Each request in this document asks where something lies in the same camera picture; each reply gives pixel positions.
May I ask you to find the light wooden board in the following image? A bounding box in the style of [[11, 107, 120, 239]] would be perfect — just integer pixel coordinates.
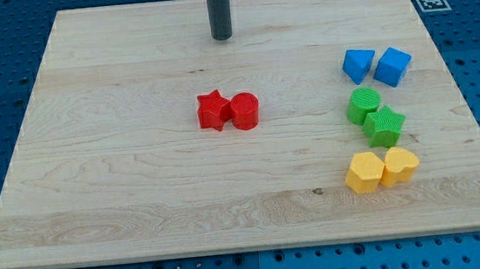
[[0, 0, 480, 269]]

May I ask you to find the blue cube block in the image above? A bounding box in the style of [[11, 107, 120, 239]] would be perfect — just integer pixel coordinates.
[[373, 47, 412, 87]]

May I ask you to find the red cylinder block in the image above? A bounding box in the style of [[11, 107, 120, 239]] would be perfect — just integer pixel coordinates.
[[230, 92, 260, 130]]

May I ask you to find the green star block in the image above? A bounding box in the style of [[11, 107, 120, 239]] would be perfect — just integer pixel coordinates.
[[362, 105, 406, 148]]

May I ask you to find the white fiducial marker tag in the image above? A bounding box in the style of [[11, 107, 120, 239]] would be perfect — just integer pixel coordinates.
[[414, 0, 451, 14]]

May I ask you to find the yellow hexagon block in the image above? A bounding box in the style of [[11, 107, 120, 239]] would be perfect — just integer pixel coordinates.
[[345, 152, 385, 194]]

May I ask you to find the red star block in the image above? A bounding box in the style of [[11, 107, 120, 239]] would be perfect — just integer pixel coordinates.
[[197, 89, 232, 131]]

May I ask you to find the blue triangle block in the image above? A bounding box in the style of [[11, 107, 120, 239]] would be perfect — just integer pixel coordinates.
[[342, 49, 375, 85]]

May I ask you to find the yellow heart block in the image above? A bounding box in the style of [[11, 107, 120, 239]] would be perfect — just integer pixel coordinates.
[[380, 147, 420, 187]]

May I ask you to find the green cylinder block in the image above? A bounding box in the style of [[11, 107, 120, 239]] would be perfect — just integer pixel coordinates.
[[346, 87, 382, 126]]

